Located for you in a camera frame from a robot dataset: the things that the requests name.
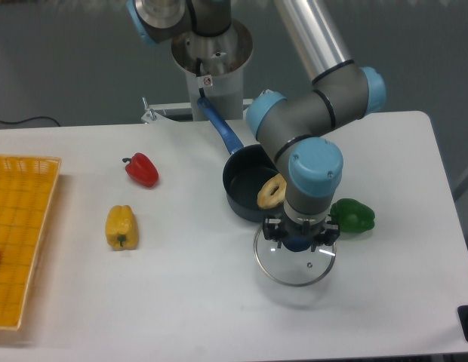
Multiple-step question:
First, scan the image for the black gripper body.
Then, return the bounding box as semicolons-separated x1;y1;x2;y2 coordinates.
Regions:
281;211;328;240

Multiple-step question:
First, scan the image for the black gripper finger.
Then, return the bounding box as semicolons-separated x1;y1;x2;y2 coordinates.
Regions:
262;216;286;249
311;220;340;251

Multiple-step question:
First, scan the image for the glass pot lid blue knob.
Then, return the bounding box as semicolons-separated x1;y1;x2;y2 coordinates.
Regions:
253;226;337;287

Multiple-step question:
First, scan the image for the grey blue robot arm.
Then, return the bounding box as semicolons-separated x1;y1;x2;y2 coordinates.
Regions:
127;1;386;252

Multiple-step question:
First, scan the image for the green bell pepper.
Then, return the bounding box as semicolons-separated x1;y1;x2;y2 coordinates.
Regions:
329;198;375;233

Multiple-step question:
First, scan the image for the beige bagel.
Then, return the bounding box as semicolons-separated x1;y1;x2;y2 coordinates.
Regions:
257;173;287;210

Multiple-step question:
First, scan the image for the dark blue saucepan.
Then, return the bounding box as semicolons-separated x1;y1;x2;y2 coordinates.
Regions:
197;97;282;223

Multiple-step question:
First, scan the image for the red bell pepper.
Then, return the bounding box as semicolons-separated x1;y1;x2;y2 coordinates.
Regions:
122;152;159;188

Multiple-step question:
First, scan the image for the yellow bell pepper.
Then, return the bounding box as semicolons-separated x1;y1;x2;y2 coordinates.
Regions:
105;205;139;251

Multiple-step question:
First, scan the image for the yellow woven basket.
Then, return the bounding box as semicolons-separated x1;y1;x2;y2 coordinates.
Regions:
0;155;62;330

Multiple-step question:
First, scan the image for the white mounting bracket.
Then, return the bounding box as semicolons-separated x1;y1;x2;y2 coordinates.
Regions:
140;88;274;124

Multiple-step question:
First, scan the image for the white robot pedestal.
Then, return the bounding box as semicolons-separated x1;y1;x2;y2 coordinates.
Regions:
171;20;253;121

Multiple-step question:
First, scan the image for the black cable on floor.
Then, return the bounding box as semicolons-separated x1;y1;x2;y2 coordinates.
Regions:
0;115;62;127

